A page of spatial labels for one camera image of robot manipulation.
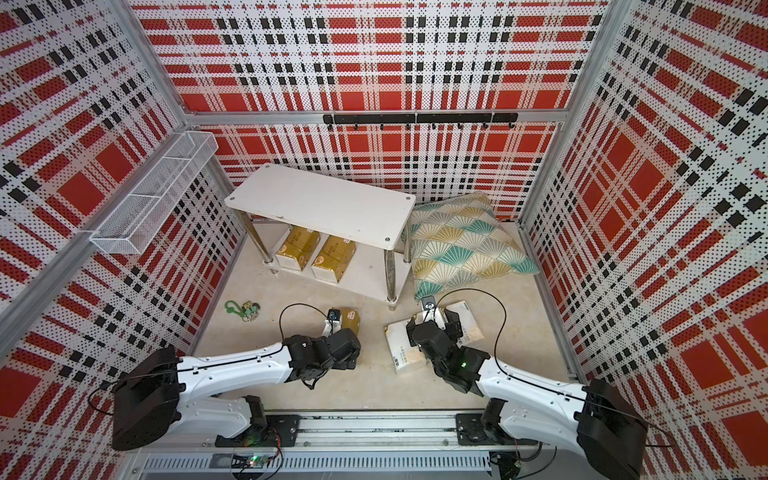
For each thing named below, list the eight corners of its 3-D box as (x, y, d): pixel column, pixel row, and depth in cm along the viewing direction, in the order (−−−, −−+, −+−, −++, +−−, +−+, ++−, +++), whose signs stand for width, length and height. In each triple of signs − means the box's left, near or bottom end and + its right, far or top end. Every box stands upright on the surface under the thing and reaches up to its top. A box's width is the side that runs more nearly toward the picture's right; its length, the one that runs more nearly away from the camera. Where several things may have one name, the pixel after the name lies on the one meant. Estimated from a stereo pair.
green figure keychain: (221, 321, 96) (217, 318, 94) (228, 303, 100) (225, 300, 99) (256, 321, 96) (253, 318, 94) (262, 303, 100) (260, 300, 98)
